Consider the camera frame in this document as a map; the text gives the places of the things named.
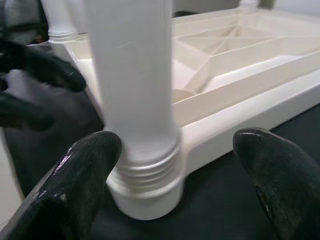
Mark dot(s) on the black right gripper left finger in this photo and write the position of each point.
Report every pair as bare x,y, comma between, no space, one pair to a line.
62,195

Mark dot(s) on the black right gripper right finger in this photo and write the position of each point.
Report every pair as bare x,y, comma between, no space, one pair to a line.
285,185

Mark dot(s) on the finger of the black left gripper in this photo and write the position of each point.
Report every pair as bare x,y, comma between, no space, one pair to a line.
25,112
50,67

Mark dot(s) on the white plastic table leg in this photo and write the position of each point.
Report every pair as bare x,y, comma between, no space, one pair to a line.
58,17
132,75
249,5

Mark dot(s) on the white plastic table top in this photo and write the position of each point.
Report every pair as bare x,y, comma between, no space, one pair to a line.
250,75

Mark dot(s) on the black cloth table cover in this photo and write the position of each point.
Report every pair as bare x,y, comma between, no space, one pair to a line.
212,200

